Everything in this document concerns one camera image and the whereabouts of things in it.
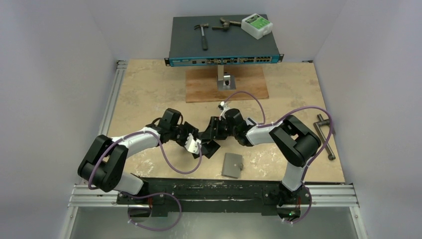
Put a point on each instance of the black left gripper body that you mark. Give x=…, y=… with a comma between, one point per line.
x=184, y=130

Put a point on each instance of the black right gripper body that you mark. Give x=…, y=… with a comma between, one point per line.
x=213, y=127

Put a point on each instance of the black credit card stack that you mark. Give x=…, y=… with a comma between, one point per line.
x=209, y=148

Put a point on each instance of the grey card holder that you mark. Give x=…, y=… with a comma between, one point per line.
x=232, y=165

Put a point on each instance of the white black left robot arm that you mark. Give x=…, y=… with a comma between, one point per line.
x=103, y=164

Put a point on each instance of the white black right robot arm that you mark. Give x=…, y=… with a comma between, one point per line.
x=295, y=140

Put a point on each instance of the grey metal stand base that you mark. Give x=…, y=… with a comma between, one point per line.
x=225, y=81

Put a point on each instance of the brown wooden board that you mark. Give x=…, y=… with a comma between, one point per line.
x=215, y=84

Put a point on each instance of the small hammer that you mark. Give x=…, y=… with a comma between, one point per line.
x=204, y=43

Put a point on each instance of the dark metal clamp tool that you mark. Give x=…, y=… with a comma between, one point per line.
x=226, y=24

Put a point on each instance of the white green plastic box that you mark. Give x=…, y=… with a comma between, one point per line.
x=256, y=25

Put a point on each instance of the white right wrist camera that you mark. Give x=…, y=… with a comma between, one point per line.
x=224, y=107

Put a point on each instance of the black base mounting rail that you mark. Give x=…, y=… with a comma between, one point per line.
x=164, y=195

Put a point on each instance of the blue network switch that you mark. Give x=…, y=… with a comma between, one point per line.
x=232, y=47

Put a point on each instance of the metal crank handle tool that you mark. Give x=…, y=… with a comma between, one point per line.
x=318, y=126

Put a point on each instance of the aluminium frame rail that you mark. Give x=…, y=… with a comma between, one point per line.
x=236, y=141

